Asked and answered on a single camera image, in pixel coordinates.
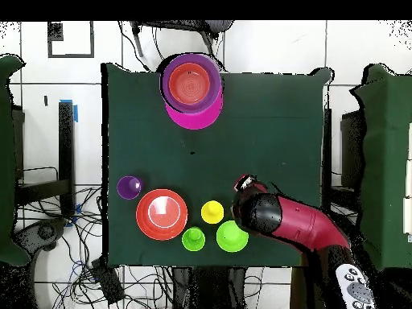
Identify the small green plastic bowl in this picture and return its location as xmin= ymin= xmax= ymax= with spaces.
xmin=216 ymin=220 xmax=249 ymax=253

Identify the pink plastic bowl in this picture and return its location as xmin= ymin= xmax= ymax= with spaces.
xmin=164 ymin=91 xmax=225 ymax=130

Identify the purple plastic bowl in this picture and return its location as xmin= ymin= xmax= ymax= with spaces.
xmin=159 ymin=53 xmax=223 ymax=114

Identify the small red-orange plastic bowl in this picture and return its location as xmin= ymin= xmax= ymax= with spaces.
xmin=167 ymin=62 xmax=211 ymax=105

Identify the purple plastic cup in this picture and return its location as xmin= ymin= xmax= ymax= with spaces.
xmin=116 ymin=175 xmax=144 ymax=201

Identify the yellow plastic cup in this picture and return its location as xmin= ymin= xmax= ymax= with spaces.
xmin=200 ymin=200 xmax=225 ymax=225

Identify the green plastic cup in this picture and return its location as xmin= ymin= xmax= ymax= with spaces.
xmin=181 ymin=226 xmax=206 ymax=253

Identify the large red-orange plastic bowl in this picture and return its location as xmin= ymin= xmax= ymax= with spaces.
xmin=135 ymin=188 xmax=189 ymax=241

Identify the black metal stand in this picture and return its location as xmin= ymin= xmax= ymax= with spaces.
xmin=14 ymin=101 xmax=76 ymax=216
xmin=321 ymin=107 xmax=365 ymax=210

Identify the dark green tablecloth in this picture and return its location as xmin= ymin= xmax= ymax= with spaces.
xmin=101 ymin=62 xmax=332 ymax=268

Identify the green cloth side table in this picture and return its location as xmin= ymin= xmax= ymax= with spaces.
xmin=350 ymin=63 xmax=412 ymax=270
xmin=0 ymin=53 xmax=31 ymax=266

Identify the black power box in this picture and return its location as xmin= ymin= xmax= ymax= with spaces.
xmin=91 ymin=257 xmax=126 ymax=305

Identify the blue tape strip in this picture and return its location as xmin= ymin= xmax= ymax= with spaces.
xmin=59 ymin=98 xmax=79 ymax=123

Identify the black chair base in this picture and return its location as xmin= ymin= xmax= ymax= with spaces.
xmin=12 ymin=216 xmax=68 ymax=268

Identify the black camera tripod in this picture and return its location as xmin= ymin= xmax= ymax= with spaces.
xmin=130 ymin=20 xmax=234 ymax=67

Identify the tangle of floor cables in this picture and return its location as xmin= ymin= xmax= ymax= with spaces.
xmin=15 ymin=184 xmax=181 ymax=309

